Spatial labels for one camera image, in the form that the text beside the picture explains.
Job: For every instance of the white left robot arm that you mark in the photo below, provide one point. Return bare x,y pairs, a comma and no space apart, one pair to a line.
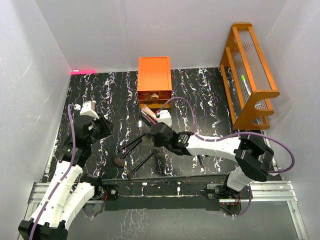
64,198

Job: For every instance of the thin black makeup brush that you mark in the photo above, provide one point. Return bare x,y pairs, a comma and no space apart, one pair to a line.
120,148

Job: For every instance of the orange wooden shelf rack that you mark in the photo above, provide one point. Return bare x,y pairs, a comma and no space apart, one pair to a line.
243,55

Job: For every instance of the pink lip gloss tube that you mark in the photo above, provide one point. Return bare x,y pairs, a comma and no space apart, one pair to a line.
147,109

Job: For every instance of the aluminium mounting rail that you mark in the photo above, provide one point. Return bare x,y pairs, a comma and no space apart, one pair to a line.
115,195

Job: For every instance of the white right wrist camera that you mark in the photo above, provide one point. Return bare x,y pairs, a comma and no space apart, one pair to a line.
164,116

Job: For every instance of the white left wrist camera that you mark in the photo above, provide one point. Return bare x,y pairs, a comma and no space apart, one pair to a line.
87,109

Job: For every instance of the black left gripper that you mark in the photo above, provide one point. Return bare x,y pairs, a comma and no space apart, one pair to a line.
107,126

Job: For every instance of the brown lipstick tube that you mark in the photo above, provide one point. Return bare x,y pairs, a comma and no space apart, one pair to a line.
152,115

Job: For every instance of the clear acrylic drawer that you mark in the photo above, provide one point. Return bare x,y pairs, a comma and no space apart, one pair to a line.
154,95
142,127

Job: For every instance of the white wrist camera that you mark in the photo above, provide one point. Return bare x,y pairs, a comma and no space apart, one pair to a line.
87,109
164,116

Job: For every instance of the black makeup tube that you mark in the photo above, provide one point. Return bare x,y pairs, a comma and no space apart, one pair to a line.
145,119

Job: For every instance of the large fluffy powder brush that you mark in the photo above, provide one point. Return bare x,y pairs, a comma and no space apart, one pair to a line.
119,161

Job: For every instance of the dark eyeliner pencil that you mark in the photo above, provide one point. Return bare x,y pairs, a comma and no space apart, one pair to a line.
201,161

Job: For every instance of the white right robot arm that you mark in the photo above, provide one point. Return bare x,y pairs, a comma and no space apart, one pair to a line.
249,151

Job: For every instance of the orange drawer cabinet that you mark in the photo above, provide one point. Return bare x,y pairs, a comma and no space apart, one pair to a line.
154,74

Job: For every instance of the small black makeup brush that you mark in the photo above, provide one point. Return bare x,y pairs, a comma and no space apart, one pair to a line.
132,172

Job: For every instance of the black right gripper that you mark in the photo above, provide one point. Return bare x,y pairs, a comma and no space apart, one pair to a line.
157,142

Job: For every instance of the green marker pen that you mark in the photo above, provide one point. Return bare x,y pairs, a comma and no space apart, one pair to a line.
245,84

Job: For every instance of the pink tape strip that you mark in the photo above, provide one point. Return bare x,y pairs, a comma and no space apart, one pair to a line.
82,72

